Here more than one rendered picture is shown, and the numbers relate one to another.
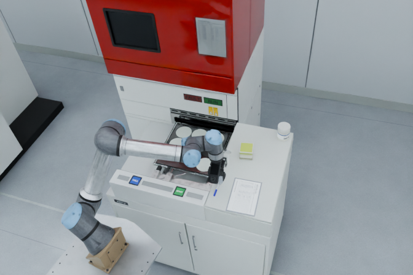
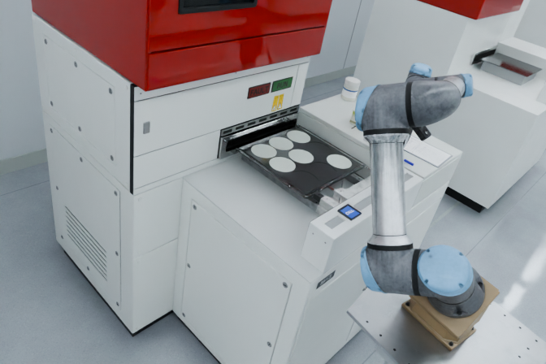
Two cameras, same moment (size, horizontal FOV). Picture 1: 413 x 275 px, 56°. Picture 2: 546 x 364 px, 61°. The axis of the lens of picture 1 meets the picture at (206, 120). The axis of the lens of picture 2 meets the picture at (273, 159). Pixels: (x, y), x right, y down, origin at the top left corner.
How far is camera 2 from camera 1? 2.19 m
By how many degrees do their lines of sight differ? 58
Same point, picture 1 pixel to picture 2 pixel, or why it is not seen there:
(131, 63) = (201, 46)
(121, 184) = (348, 228)
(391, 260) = not seen: hidden behind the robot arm
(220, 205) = (428, 167)
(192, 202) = (415, 184)
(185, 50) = not seen: outside the picture
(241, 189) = (412, 147)
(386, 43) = not seen: hidden behind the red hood
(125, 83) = (156, 111)
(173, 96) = (231, 101)
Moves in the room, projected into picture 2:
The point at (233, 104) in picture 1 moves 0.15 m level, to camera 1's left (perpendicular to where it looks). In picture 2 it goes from (302, 77) to (290, 88)
